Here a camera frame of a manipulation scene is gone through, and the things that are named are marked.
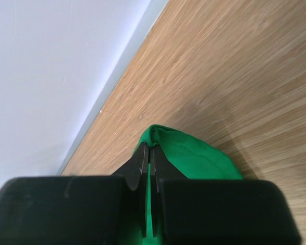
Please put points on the green t shirt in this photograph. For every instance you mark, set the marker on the green t shirt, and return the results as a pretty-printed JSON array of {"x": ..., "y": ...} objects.
[{"x": 193, "y": 155}]

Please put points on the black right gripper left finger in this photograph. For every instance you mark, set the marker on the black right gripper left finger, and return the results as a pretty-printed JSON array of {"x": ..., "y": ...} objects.
[{"x": 77, "y": 209}]

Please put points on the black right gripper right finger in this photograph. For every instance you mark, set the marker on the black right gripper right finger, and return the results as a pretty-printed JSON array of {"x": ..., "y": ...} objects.
[{"x": 264, "y": 215}]

